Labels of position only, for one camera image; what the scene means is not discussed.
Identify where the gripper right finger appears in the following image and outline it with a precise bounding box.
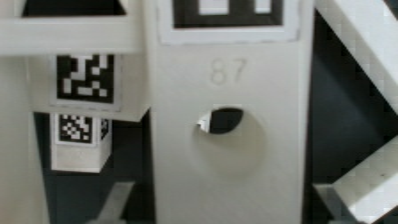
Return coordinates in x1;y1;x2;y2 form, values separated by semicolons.
312;183;363;224

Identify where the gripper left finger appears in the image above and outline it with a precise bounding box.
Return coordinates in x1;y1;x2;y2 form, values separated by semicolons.
86;182;134;224

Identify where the white chair back frame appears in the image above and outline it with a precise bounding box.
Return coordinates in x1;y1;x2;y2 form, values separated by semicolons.
0;0;314;224

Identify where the white right fence wall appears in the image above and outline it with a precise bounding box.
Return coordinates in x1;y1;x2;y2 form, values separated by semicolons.
315;0;398;224

